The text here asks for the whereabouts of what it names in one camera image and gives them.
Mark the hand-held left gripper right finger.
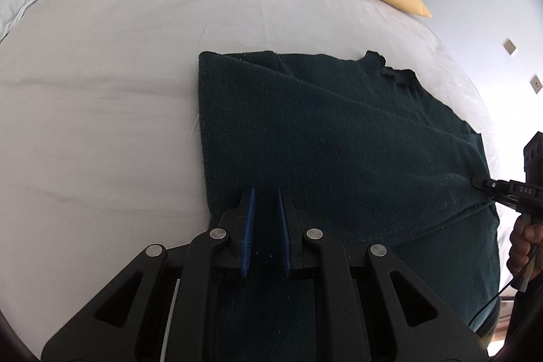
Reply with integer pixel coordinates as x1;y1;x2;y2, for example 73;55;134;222
277;187;488;362

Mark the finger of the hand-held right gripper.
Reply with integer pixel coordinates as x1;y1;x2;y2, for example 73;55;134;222
472;174;543;201
488;194;543;219

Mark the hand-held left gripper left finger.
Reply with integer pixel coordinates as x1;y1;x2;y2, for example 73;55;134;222
41;187;257;362

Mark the dark green towel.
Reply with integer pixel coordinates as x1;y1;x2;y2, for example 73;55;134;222
198;50;501;362

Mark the person's right hand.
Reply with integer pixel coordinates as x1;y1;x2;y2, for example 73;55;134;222
507;213;543;275

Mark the black cable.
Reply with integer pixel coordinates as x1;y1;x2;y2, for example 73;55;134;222
468;241;543;326

